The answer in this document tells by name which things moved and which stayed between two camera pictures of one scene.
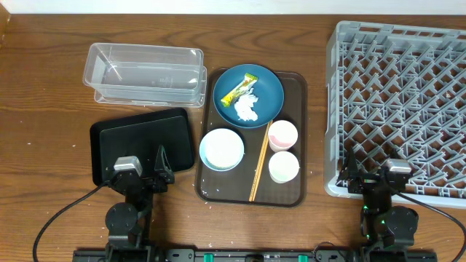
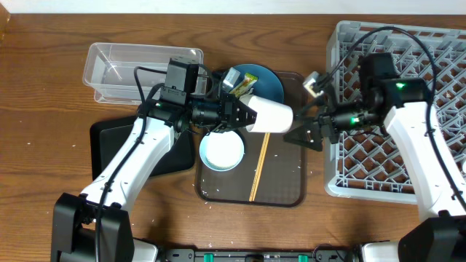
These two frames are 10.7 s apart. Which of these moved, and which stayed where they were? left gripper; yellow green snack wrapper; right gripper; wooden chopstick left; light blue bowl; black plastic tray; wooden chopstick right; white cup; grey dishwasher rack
Moved: white cup; left gripper; right gripper
Stayed: wooden chopstick right; light blue bowl; wooden chopstick left; black plastic tray; grey dishwasher rack; yellow green snack wrapper
